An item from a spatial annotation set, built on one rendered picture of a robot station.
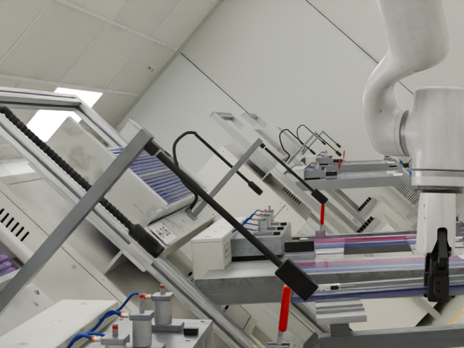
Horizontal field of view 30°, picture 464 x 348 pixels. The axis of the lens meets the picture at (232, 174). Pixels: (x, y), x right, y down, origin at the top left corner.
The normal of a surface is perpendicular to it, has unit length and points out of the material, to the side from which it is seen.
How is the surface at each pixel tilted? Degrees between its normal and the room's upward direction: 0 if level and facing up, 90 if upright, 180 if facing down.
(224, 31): 90
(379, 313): 90
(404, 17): 100
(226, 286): 90
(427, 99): 65
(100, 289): 90
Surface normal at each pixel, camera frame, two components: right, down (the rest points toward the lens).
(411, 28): -0.23, 0.55
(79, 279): -0.14, 0.06
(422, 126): -0.71, -0.04
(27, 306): 0.66, -0.74
